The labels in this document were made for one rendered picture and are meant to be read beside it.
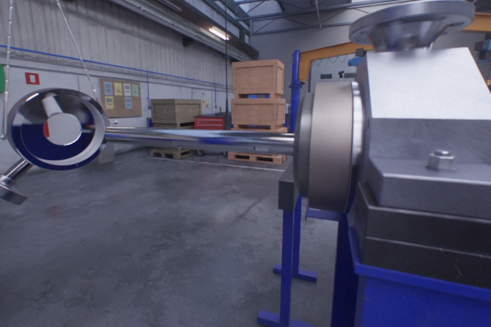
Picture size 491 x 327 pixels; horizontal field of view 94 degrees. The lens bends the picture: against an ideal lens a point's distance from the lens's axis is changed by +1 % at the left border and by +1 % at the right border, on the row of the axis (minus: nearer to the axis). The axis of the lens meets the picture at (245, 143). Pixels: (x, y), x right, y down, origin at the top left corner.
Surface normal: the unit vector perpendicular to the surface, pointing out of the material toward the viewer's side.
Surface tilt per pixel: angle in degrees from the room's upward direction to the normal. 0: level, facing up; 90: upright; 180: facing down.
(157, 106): 90
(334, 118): 61
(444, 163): 90
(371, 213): 90
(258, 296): 0
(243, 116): 90
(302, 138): 74
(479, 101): 45
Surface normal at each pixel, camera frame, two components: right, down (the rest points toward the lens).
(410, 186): -0.33, 0.15
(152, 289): 0.00, -0.99
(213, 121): -0.02, 0.16
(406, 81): -0.23, -0.59
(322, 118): -0.29, -0.35
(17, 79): 0.94, 0.06
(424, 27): -0.01, 0.73
